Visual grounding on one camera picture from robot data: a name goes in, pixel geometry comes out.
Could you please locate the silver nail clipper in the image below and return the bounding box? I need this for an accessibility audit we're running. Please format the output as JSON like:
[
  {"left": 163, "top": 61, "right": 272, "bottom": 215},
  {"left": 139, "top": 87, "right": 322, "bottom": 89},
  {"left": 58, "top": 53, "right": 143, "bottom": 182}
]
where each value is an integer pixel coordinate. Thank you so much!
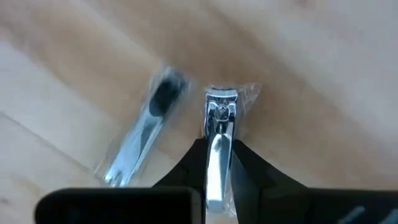
[
  {"left": 94, "top": 64, "right": 193, "bottom": 189},
  {"left": 203, "top": 83, "right": 262, "bottom": 218}
]

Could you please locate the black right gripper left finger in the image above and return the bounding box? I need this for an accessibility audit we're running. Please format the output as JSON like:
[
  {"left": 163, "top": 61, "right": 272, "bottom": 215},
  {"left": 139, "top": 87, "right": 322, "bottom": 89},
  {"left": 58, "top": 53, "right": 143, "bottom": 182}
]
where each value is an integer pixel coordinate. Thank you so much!
[{"left": 34, "top": 138, "right": 208, "bottom": 224}]

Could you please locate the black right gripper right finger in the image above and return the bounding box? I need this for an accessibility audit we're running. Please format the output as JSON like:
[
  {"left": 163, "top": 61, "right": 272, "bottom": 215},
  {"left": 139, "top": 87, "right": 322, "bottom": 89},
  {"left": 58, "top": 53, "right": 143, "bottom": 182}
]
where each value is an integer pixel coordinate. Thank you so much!
[{"left": 231, "top": 139, "right": 398, "bottom": 224}]

